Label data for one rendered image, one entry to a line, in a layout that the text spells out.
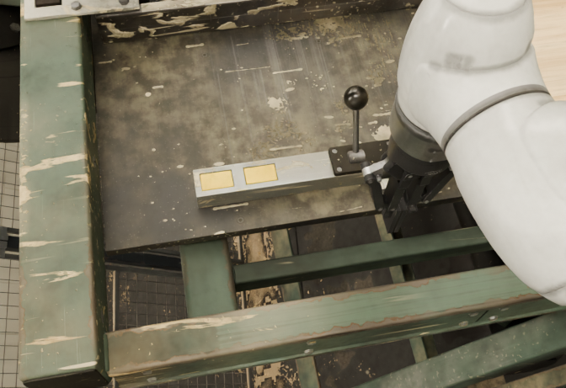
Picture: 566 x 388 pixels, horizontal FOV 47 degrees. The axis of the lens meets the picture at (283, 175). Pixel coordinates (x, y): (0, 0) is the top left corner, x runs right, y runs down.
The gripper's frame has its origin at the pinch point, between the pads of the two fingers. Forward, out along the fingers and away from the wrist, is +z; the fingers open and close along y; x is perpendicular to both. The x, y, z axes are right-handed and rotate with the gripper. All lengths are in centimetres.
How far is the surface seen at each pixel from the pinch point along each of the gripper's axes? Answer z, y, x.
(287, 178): 11.2, -11.6, 13.8
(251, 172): 11.2, -17.1, 15.7
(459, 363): 79, 29, -7
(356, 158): 9.4, -0.4, 14.4
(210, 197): 11.8, -24.2, 12.8
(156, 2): 8, -28, 51
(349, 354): 207, 27, 28
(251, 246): 244, -5, 102
